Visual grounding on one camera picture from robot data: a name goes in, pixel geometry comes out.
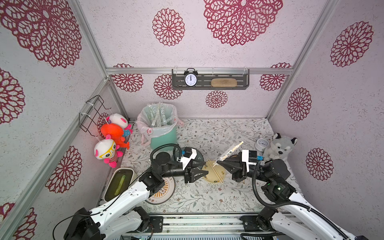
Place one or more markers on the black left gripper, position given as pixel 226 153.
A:
pixel 190 176

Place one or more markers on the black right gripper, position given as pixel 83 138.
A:
pixel 238 167

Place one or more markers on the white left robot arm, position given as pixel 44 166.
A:
pixel 123 213

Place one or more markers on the dark green glass plate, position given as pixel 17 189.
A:
pixel 198 154

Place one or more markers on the cream yellow plate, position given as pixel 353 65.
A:
pixel 210 176

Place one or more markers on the small white round gauge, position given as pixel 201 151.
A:
pixel 261 144

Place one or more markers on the white orange patterned plate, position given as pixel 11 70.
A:
pixel 164 194

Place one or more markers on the husky plush toy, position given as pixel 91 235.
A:
pixel 279 147

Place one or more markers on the green trash bin with bag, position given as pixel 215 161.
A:
pixel 157 124

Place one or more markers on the white container green inside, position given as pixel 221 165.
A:
pixel 120 181

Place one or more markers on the wooden brush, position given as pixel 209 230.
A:
pixel 224 83

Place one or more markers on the black alarm clock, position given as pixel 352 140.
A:
pixel 191 77

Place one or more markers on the white plush doll yellow glasses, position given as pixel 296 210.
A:
pixel 108 151

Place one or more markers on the red orange plush toy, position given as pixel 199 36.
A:
pixel 115 133

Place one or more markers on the white pink plush doll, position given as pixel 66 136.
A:
pixel 119 120

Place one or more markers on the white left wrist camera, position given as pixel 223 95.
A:
pixel 186 160

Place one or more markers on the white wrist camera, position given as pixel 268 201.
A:
pixel 251 157
pixel 186 160

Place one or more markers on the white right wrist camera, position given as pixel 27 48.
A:
pixel 251 157

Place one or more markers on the metal base rail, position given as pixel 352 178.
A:
pixel 183 226

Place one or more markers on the grey wall shelf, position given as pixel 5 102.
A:
pixel 204 80

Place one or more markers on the black wire rack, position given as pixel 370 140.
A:
pixel 87 119

